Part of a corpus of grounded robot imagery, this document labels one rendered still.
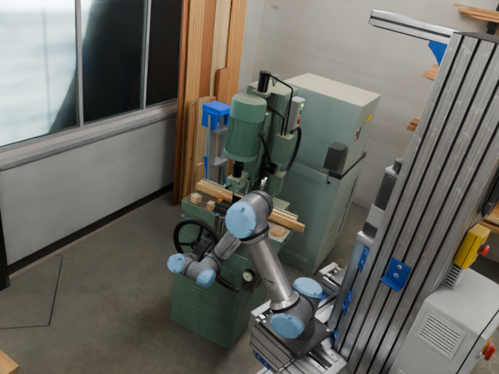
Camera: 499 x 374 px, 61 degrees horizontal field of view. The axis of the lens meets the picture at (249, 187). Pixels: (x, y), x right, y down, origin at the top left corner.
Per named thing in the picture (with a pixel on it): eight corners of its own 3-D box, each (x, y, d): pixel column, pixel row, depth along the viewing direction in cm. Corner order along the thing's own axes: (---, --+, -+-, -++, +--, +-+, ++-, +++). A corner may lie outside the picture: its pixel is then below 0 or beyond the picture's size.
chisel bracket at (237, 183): (223, 191, 231) (226, 176, 227) (236, 182, 243) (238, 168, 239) (235, 195, 229) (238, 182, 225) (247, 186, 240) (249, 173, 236)
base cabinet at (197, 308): (168, 318, 274) (177, 228, 241) (214, 271, 322) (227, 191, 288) (229, 351, 260) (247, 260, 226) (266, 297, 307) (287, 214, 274)
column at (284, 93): (226, 198, 261) (246, 83, 227) (243, 185, 280) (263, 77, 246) (259, 211, 254) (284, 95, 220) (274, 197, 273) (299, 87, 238)
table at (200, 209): (170, 216, 227) (171, 206, 224) (200, 194, 252) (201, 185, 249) (272, 261, 208) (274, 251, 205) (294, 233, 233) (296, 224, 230)
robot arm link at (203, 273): (223, 264, 176) (200, 251, 179) (207, 278, 167) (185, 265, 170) (219, 278, 180) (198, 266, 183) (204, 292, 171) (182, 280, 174)
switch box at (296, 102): (283, 127, 237) (289, 99, 230) (289, 122, 245) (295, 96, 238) (292, 130, 235) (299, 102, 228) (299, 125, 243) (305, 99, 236)
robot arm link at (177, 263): (179, 277, 170) (162, 267, 173) (191, 275, 181) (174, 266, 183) (187, 260, 170) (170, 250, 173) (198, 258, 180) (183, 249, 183)
